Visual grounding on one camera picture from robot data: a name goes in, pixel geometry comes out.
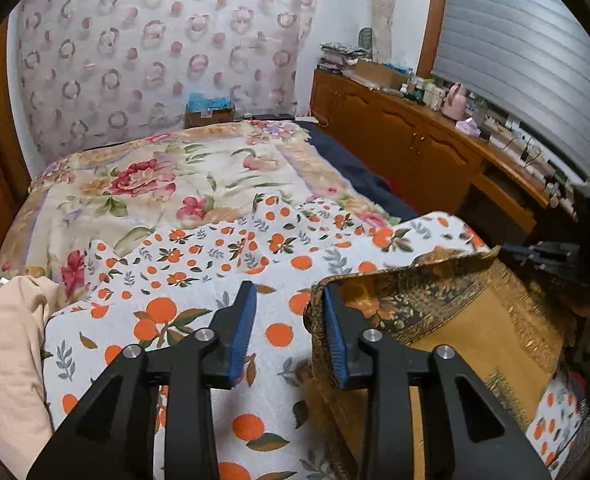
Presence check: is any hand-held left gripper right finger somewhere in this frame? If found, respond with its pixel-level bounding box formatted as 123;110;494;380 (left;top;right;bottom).
322;285;551;480

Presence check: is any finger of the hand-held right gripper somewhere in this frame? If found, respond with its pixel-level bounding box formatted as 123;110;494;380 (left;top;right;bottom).
500;241;576;275

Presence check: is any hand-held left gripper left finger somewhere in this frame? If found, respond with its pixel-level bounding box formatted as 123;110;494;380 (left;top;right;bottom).
27;281;258;480

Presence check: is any brown sunflower-print garment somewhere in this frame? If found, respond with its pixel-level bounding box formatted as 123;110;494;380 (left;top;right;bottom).
302;247;583;480

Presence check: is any orange-fruit print blanket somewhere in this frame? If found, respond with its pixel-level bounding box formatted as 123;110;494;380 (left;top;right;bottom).
42;195;590;480

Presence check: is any floral blanket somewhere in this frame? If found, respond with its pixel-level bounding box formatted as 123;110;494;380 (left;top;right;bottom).
0;120;406;306

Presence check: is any navy bed sheet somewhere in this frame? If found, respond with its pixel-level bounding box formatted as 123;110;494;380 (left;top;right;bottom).
295;121;421;221

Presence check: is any pink kettle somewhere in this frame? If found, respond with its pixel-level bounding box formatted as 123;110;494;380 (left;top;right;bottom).
442;82;469;121

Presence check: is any wooden cabinet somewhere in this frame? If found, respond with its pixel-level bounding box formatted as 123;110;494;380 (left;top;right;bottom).
309;69;576;248

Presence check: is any grey window blind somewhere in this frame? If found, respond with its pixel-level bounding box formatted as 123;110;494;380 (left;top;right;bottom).
432;0;590;183

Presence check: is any group of small bottles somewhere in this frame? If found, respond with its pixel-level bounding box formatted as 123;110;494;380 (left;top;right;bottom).
402;76;448;109

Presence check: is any cardboard box with blue cloth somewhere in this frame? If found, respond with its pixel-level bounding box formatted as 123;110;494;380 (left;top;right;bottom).
185;92;236;129

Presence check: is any pale pink cloth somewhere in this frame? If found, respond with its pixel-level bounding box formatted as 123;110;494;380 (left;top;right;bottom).
0;275;62;480

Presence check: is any flat cardboard box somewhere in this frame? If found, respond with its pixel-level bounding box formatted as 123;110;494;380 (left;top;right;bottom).
345;60;408;90

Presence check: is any stack of folded cloths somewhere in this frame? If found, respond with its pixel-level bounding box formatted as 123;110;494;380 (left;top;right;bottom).
319;42;371;72

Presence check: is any cream lace curtain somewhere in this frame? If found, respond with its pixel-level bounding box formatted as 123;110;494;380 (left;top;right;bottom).
370;0;401;61

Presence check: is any circle-pattern curtain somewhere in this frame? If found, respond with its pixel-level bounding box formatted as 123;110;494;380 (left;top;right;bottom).
17;0;318;151

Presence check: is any wooden window frame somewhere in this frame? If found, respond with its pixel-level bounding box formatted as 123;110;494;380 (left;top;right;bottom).
417;0;451;76

